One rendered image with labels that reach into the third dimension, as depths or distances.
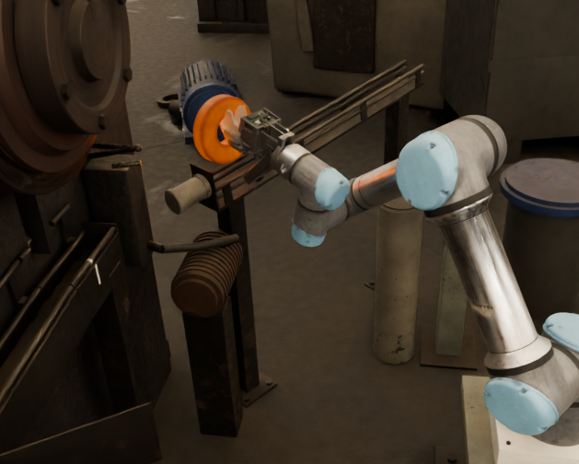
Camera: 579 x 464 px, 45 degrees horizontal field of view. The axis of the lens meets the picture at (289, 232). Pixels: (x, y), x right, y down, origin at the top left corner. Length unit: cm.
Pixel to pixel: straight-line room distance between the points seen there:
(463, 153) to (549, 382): 40
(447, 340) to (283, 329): 51
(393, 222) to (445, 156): 70
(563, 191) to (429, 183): 104
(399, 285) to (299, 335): 42
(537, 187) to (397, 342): 61
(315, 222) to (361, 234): 123
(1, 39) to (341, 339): 147
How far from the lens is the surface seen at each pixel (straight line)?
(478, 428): 152
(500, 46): 304
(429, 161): 112
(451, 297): 198
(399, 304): 194
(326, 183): 137
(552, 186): 216
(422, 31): 367
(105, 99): 115
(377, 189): 144
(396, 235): 181
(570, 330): 134
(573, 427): 143
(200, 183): 156
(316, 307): 229
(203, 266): 156
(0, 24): 99
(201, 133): 154
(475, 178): 115
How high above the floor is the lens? 139
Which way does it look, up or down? 31 degrees down
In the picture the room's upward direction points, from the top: 3 degrees counter-clockwise
